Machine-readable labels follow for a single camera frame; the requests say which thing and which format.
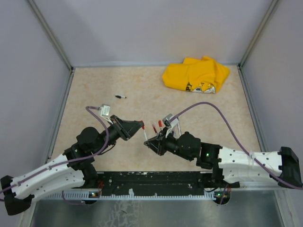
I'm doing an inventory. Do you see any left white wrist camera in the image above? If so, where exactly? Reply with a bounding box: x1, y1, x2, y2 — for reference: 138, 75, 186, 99
99, 104, 113, 124

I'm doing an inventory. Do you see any yellow folded t-shirt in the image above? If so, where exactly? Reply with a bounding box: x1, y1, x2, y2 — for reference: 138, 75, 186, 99
162, 56, 230, 94

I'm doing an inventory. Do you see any white pen red tip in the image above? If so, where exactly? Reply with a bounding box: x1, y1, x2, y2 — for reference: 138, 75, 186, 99
158, 120, 163, 131

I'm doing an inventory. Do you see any white slotted cable duct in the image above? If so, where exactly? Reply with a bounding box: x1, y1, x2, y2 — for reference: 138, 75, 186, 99
46, 190, 223, 201

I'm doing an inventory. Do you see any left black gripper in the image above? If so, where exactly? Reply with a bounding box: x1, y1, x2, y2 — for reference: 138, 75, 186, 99
94, 114, 144, 155

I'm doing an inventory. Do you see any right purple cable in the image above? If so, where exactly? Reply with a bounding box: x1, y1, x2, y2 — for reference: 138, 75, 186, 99
170, 102, 303, 190

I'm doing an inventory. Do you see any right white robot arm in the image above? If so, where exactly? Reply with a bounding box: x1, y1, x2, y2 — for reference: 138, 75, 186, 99
144, 132, 303, 189

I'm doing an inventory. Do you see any black capped marker pen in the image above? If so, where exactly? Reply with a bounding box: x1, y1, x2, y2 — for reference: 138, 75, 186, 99
115, 94, 127, 99

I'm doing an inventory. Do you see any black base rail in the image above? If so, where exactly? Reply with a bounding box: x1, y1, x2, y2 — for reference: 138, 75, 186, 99
71, 170, 234, 197

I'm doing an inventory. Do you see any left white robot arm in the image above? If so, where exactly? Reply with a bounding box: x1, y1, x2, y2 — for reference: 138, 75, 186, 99
0, 115, 144, 216

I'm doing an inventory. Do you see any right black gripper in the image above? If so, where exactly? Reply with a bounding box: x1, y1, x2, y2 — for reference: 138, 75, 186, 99
145, 126, 194, 161

